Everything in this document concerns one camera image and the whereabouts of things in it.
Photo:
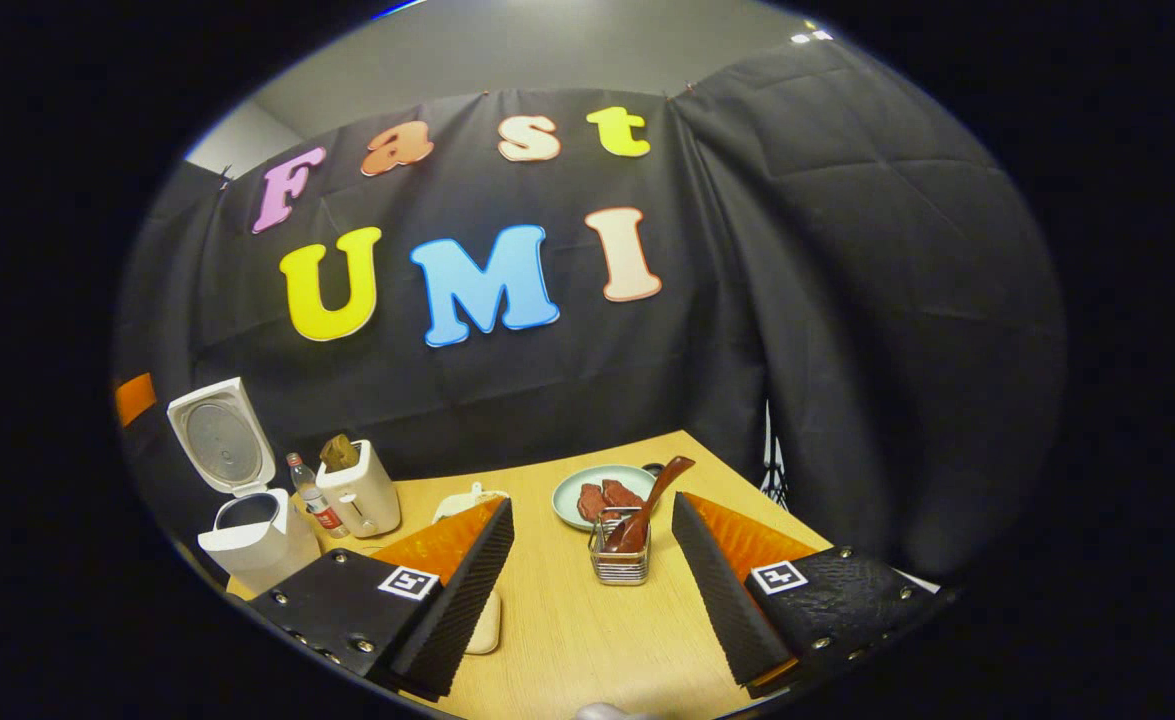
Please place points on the red meat piece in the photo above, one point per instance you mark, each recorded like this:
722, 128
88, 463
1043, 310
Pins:
622, 494
591, 503

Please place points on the brown wooden spoon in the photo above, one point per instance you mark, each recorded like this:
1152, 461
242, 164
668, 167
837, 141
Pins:
652, 500

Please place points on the black backdrop cloth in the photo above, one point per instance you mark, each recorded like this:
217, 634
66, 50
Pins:
847, 300

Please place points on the light green plate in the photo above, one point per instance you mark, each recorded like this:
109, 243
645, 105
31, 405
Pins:
572, 490

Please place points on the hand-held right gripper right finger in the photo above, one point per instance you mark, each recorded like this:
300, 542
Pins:
732, 600

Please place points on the clear bottle with red label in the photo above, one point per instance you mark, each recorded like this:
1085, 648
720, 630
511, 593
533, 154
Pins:
315, 505

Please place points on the white metal frame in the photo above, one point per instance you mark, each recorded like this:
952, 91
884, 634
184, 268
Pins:
777, 465

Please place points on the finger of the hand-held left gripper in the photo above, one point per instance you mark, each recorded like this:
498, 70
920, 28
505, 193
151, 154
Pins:
135, 400

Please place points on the white rice cooker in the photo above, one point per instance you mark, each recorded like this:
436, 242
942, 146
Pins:
247, 545

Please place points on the brown toast slice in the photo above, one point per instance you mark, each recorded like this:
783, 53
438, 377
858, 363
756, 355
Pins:
349, 450
331, 455

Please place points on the white toaster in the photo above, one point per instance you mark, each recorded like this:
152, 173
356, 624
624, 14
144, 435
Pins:
367, 500

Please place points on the divided white dish of grains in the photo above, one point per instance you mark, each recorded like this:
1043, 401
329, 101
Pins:
462, 500

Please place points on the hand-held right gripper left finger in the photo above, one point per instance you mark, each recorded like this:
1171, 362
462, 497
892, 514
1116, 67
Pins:
452, 610

